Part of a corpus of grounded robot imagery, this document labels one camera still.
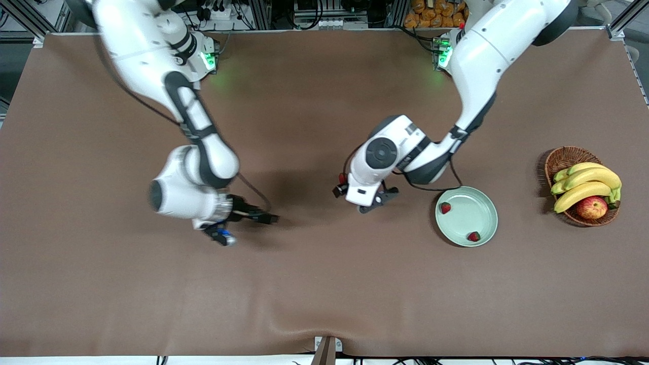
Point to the red apple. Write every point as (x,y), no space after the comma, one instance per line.
(592,208)

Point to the aluminium frame post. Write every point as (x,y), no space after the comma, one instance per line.
(626,20)
(30,23)

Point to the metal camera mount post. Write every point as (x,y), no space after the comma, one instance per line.
(324,352)

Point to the pale green round plate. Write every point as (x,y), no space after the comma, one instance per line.
(469,215)

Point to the white power strip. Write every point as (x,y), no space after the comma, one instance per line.
(220,14)

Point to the bag of orange buns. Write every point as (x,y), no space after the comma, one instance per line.
(431,15)

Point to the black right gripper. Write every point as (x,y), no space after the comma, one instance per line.
(241,207)

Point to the brown wicker basket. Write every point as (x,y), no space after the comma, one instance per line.
(568,158)

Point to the red strawberry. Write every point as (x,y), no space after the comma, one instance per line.
(343,178)
(473,236)
(445,207)

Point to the yellow banana bunch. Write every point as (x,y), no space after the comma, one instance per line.
(588,176)

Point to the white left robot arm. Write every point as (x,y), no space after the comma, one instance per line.
(487,50)

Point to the white terminal block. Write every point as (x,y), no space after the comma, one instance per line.
(334,24)

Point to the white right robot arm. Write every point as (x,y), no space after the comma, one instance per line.
(137,50)

